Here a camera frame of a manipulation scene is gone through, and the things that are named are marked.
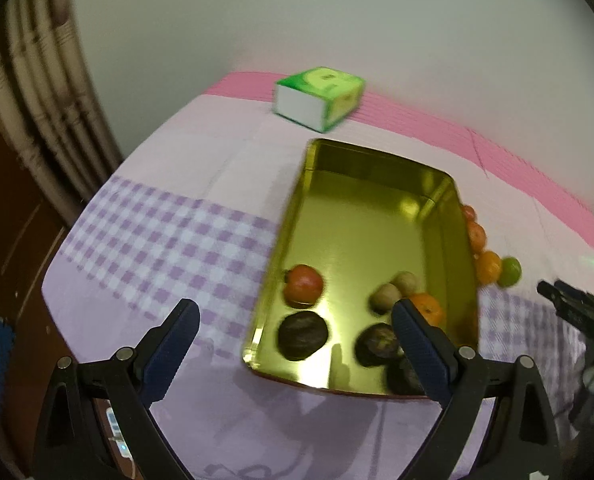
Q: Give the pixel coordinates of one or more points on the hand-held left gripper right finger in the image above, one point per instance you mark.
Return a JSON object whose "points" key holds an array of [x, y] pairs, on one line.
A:
{"points": [[419, 345]]}

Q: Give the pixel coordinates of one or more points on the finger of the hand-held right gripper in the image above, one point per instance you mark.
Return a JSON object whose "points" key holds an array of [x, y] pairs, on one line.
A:
{"points": [[562, 294], [577, 317]]}

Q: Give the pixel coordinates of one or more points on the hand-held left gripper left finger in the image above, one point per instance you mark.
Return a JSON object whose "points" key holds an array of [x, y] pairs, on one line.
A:
{"points": [[174, 340]]}

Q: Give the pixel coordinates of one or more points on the dark purple passion fruit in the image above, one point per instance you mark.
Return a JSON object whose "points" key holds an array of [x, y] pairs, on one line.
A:
{"points": [[402, 377], [302, 335], [377, 344]]}

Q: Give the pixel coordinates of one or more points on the orange tangerine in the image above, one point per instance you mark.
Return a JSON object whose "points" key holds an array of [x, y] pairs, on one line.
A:
{"points": [[489, 267], [433, 310], [476, 237]]}

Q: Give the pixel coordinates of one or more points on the green tangerine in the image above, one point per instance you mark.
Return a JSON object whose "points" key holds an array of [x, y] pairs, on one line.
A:
{"points": [[510, 271]]}

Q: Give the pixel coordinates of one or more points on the two beige small fruits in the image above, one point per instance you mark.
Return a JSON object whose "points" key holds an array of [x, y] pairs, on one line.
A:
{"points": [[384, 297]]}

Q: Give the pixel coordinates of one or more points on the beige longan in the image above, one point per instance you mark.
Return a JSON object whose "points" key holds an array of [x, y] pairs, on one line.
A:
{"points": [[407, 281]]}

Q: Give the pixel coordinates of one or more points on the red tomato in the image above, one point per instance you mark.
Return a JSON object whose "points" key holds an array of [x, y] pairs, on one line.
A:
{"points": [[303, 286], [468, 212]]}

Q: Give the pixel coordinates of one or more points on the gold metal tin box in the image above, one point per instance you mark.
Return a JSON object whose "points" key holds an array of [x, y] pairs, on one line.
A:
{"points": [[367, 210]]}

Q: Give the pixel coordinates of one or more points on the purple checked cloth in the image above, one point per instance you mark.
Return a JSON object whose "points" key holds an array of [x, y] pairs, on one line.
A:
{"points": [[177, 240]]}

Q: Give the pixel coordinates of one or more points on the white device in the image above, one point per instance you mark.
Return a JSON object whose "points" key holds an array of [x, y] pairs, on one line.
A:
{"points": [[117, 430]]}

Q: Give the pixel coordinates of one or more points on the brown wooden door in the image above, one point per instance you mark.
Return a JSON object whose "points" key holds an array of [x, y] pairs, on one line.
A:
{"points": [[7, 235]]}

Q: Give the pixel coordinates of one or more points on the pink foam mat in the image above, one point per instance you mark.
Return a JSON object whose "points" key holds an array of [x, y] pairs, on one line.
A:
{"points": [[427, 120]]}

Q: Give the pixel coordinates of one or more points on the green tissue box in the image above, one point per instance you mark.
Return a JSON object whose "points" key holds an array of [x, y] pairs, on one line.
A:
{"points": [[302, 105]]}

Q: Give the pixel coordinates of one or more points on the beige patterned curtain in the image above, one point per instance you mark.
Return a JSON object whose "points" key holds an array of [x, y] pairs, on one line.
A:
{"points": [[42, 85]]}

